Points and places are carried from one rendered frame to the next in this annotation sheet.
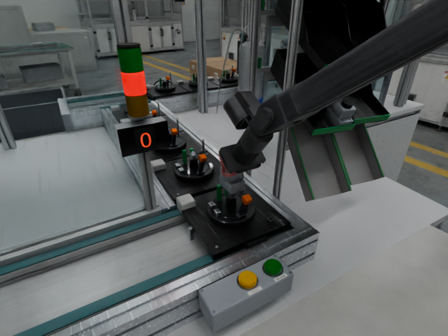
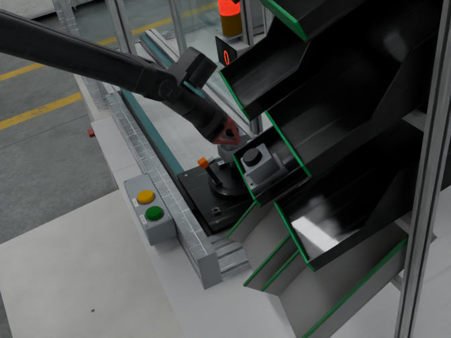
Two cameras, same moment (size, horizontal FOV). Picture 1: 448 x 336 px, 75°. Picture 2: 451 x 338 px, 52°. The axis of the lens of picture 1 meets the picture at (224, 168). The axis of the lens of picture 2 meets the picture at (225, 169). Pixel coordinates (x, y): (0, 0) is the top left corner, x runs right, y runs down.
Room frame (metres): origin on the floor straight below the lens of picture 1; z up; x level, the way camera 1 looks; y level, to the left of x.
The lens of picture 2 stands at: (0.80, -0.88, 1.68)
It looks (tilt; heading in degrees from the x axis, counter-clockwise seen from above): 37 degrees down; 101
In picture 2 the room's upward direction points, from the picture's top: 10 degrees counter-clockwise
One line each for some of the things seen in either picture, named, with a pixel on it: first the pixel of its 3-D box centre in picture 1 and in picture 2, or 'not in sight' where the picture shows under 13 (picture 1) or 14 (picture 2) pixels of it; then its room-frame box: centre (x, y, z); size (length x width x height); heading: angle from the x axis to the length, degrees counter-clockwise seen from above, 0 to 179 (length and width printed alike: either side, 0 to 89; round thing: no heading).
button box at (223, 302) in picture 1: (247, 289); (149, 206); (0.43, -0.05, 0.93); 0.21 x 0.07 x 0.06; 120
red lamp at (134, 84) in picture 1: (134, 82); (228, 1); (0.67, 0.20, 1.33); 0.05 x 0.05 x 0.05
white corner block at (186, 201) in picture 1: (185, 204); not in sight; (0.70, 0.11, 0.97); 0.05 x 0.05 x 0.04; 30
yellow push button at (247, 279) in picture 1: (247, 280); (145, 197); (0.43, -0.05, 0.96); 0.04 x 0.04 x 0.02
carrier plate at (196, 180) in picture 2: (231, 214); (238, 184); (0.66, -0.02, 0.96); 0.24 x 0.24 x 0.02; 30
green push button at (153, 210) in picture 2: (273, 268); (154, 214); (0.47, -0.11, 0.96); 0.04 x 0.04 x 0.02
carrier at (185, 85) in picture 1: (198, 79); not in sight; (2.08, 0.18, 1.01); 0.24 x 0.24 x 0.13; 30
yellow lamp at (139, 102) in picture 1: (137, 103); (231, 22); (0.67, 0.20, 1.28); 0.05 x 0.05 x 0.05
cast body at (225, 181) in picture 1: (229, 175); (237, 141); (0.67, -0.02, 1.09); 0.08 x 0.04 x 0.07; 30
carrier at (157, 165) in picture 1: (193, 161); not in sight; (0.88, 0.11, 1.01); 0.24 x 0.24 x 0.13; 30
